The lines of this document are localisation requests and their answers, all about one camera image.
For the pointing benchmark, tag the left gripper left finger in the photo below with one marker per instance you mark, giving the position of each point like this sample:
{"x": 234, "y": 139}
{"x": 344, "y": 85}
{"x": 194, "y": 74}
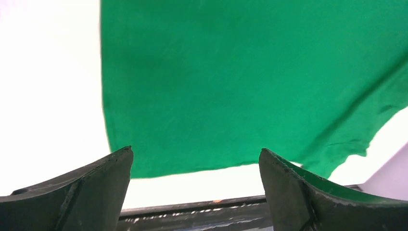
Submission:
{"x": 89, "y": 198}

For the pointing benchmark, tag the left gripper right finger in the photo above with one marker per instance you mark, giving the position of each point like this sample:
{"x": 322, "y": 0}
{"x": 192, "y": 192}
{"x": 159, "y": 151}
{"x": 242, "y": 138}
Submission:
{"x": 300, "y": 200}

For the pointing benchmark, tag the green t shirt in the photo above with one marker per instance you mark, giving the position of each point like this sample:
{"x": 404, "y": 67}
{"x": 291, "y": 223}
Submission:
{"x": 195, "y": 85}

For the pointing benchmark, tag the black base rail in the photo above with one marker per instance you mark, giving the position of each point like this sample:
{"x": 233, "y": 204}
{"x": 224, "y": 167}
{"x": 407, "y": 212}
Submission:
{"x": 251, "y": 213}

